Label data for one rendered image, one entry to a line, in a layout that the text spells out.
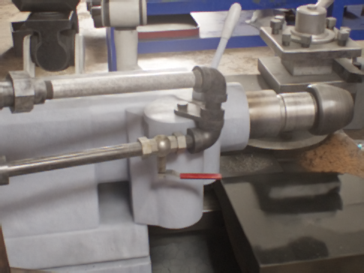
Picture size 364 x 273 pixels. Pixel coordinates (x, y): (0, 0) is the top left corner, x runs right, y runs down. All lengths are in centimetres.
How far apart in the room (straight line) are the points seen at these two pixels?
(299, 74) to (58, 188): 58
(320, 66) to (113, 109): 53
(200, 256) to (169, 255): 6
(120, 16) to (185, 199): 93
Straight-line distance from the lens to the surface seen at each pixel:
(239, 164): 110
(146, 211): 82
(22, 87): 60
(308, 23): 116
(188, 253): 119
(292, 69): 117
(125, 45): 168
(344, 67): 117
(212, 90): 72
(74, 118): 80
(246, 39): 277
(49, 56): 169
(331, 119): 93
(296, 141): 116
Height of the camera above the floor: 148
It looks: 28 degrees down
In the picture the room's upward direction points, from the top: straight up
